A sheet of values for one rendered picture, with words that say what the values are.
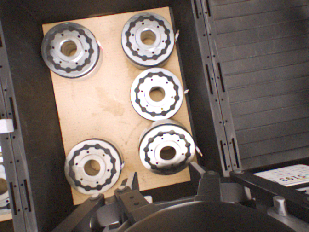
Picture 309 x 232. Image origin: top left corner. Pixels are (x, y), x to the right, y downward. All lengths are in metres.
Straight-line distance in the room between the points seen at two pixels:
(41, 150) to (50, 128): 0.05
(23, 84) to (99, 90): 0.12
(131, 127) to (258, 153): 0.28
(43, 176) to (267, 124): 0.44
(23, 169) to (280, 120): 0.48
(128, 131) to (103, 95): 0.09
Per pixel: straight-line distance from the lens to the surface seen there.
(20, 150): 0.30
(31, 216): 0.31
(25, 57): 0.35
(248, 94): 0.41
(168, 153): 0.32
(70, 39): 0.36
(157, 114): 0.31
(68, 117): 0.37
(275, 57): 0.46
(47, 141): 0.34
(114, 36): 0.38
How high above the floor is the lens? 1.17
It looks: 87 degrees down
